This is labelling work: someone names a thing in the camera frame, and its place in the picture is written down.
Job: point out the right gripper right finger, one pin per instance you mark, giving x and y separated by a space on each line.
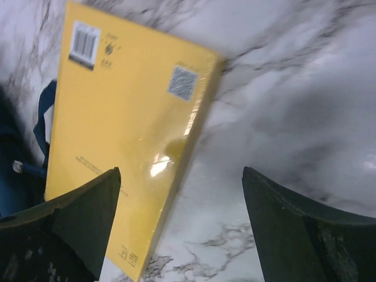
300 239

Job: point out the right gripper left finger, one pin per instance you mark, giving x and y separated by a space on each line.
63 239

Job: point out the navy blue student backpack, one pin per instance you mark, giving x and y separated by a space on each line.
23 183

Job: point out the yellow notebook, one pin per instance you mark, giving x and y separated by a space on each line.
134 98

